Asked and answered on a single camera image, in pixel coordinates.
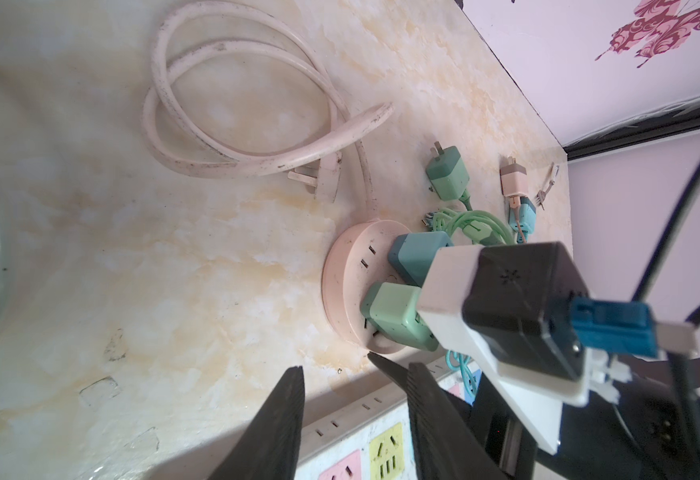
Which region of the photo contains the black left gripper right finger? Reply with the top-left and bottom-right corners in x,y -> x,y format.
406,363 -> 506,479

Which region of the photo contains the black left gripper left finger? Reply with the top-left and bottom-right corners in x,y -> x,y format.
210,366 -> 305,479

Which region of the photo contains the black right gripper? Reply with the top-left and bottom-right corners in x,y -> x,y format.
367,352 -> 538,480

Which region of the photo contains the teal USB charger plug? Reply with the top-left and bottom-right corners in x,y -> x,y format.
388,231 -> 453,287

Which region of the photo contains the light green charger plug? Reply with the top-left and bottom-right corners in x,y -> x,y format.
426,141 -> 473,211

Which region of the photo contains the pink USB charger plug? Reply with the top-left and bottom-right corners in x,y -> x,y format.
499,157 -> 529,210

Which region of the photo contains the green USB charger plug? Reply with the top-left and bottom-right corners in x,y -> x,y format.
360,282 -> 439,351

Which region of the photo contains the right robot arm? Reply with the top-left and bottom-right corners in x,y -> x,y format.
368,353 -> 700,479

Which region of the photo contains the white multicolour power strip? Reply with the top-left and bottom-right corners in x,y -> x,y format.
292,356 -> 483,480

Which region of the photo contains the round pink power socket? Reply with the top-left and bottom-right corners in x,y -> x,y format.
321,220 -> 410,354

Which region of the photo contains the metal fork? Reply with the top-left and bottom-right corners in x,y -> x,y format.
535,163 -> 561,209

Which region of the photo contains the tangled charging cables bundle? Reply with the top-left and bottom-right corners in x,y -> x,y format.
421,206 -> 516,247

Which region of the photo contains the pink cable of round socket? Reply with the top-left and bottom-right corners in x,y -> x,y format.
141,0 -> 396,220

